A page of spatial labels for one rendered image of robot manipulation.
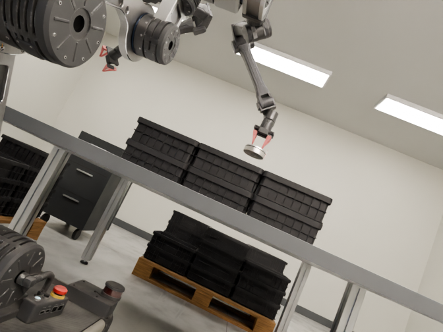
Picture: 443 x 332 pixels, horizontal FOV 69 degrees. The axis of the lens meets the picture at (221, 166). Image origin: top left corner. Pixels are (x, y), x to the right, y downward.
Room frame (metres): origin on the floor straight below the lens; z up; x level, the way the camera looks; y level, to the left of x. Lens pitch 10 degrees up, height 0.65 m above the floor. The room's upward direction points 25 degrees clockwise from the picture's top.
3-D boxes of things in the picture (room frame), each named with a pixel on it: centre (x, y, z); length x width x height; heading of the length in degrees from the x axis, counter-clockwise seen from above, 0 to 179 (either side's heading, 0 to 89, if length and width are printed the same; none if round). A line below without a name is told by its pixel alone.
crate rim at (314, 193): (1.47, -0.34, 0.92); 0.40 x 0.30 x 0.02; 172
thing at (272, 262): (3.22, -0.77, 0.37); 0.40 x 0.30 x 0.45; 84
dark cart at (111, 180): (3.21, 1.05, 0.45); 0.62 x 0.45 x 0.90; 174
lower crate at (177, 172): (1.56, 0.25, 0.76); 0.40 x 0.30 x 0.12; 172
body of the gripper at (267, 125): (1.49, -0.12, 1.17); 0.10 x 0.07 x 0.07; 80
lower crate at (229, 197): (1.51, -0.05, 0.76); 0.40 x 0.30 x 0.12; 172
